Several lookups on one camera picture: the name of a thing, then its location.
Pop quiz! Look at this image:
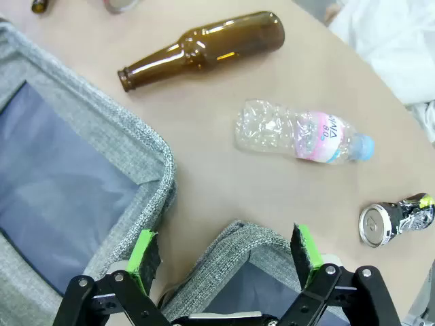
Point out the crushed black drink can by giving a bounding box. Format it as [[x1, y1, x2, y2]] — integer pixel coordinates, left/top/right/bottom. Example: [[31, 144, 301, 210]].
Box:
[[359, 192, 435, 247]]

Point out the person in white hoodie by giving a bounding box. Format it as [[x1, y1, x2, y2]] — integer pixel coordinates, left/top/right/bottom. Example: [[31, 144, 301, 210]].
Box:
[[326, 0, 435, 143]]

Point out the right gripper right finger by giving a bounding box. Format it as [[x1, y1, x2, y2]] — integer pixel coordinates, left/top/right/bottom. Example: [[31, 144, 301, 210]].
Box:
[[274, 222, 402, 326]]

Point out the grey fabric can basket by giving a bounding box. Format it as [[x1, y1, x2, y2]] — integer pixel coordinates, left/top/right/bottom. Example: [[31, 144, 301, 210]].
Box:
[[159, 219, 351, 326]]

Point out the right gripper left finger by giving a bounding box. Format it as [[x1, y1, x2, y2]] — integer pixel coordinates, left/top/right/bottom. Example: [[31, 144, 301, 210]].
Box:
[[52, 229, 171, 326]]

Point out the grey fabric plastic basket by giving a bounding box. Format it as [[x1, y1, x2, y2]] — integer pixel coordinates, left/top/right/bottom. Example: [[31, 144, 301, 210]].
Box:
[[0, 16, 177, 326]]

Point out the crushed pink label plastic bottle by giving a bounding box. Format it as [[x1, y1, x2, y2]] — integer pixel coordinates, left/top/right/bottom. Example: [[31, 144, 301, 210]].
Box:
[[233, 98, 376, 166]]

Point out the crushed red drink can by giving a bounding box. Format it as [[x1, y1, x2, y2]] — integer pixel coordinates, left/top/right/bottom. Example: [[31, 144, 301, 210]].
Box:
[[103, 0, 140, 15]]

